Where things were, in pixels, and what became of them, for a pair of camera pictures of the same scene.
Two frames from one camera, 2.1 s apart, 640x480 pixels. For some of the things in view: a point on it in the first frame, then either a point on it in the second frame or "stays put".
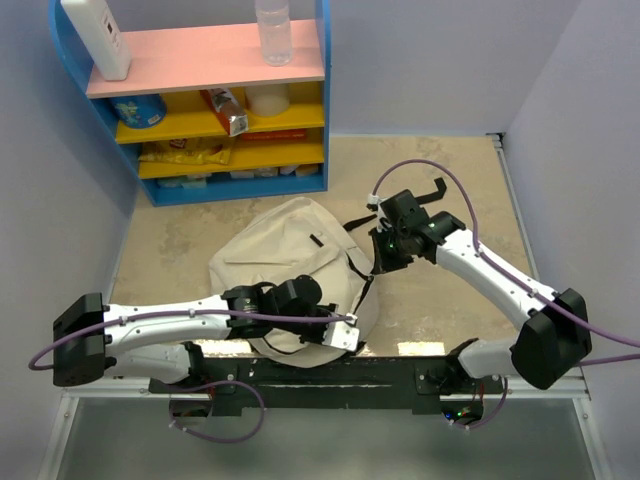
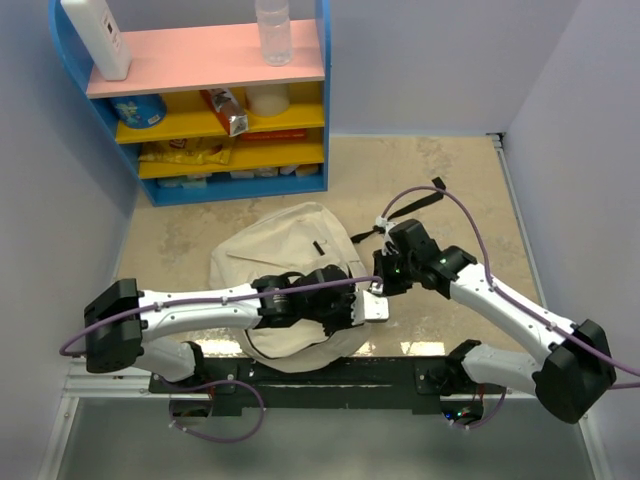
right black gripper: x=384 y=261 → x=388 y=286
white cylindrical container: x=267 y=100 stays put
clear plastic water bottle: x=273 y=17 stays put
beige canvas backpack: x=298 y=237 stays put
